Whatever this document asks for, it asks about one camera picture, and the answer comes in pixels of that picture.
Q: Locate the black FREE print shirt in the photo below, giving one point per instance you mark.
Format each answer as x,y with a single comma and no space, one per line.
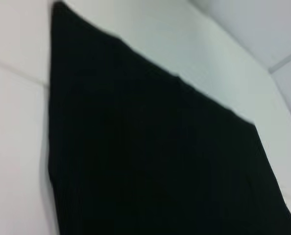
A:
135,147

